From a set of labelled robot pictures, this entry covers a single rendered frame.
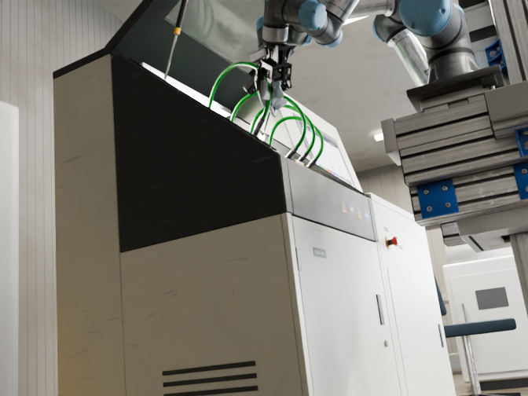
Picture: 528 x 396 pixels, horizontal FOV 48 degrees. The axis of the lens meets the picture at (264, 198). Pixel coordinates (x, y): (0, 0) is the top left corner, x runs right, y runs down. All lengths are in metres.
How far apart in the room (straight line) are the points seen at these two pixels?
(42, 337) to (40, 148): 1.25
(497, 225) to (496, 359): 3.77
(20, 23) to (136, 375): 3.19
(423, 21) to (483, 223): 0.52
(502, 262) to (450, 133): 3.88
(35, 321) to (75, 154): 2.03
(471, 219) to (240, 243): 0.60
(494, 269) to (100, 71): 4.01
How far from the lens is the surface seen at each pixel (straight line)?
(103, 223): 1.91
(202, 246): 1.65
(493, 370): 5.33
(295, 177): 1.62
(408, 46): 2.27
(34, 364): 3.92
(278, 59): 1.79
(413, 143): 1.54
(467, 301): 5.33
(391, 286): 2.19
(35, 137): 4.25
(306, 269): 1.56
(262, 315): 1.53
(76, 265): 1.98
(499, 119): 1.41
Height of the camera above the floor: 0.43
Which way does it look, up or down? 15 degrees up
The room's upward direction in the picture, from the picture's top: 6 degrees counter-clockwise
